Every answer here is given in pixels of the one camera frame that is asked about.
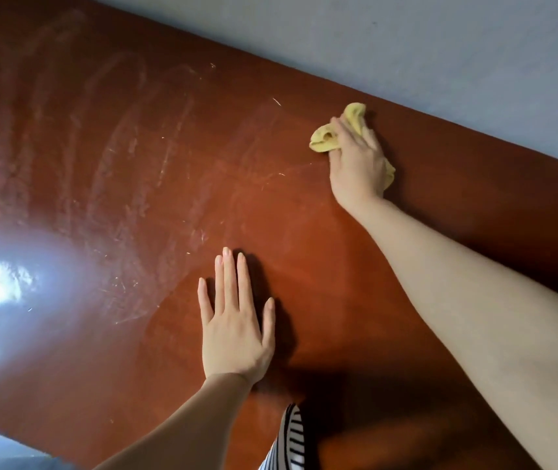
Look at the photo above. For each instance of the blue striped white apron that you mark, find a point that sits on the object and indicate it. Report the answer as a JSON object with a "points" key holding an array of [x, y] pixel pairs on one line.
{"points": [[291, 442]]}

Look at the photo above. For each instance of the person's left forearm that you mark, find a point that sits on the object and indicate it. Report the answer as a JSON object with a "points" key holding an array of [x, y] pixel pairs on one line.
{"points": [[181, 430]]}

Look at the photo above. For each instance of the person's right hand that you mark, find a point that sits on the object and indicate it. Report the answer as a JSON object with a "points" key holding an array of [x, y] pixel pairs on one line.
{"points": [[357, 176]]}

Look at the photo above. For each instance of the person's right forearm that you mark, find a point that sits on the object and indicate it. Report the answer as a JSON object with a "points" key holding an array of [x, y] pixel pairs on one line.
{"points": [[494, 313]]}

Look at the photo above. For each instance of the yellow cleaning cloth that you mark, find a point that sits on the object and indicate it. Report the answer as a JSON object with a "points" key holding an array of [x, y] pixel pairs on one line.
{"points": [[323, 139]]}

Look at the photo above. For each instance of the red-brown wooden table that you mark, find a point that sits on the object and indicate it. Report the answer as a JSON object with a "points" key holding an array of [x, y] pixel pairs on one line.
{"points": [[161, 215]]}

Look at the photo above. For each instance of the person's left hand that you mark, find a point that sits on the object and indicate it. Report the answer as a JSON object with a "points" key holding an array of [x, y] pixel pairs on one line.
{"points": [[232, 337]]}

